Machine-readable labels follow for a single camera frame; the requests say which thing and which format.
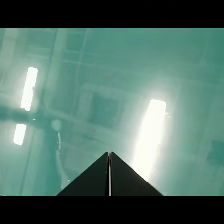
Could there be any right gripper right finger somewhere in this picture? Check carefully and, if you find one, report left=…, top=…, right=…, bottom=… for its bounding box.
left=109, top=151, right=164, bottom=197

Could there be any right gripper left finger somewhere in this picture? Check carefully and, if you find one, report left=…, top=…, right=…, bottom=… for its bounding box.
left=56, top=151, right=110, bottom=197

